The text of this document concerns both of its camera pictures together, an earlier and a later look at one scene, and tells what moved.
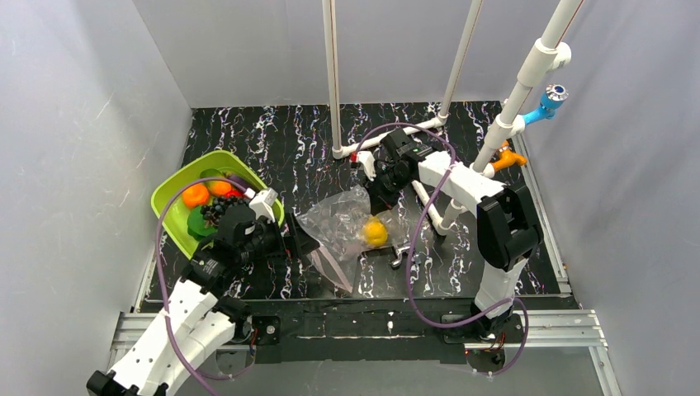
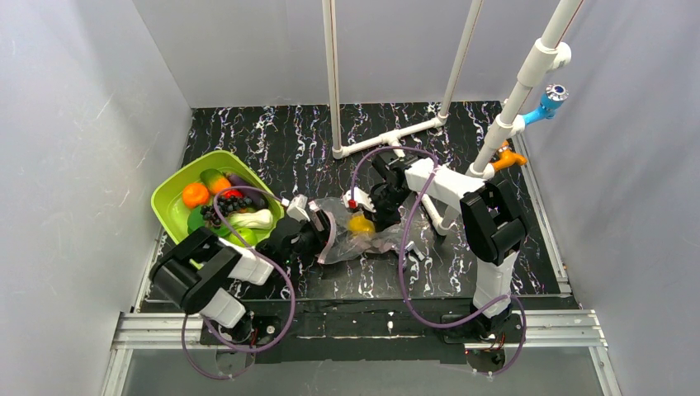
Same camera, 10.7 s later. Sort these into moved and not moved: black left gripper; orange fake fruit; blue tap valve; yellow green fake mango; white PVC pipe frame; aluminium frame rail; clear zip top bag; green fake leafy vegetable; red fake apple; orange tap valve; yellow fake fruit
Moved: black left gripper; clear zip top bag; yellow fake fruit; green fake leafy vegetable
Not moved: blue tap valve; red fake apple; aluminium frame rail; orange fake fruit; white PVC pipe frame; orange tap valve; yellow green fake mango
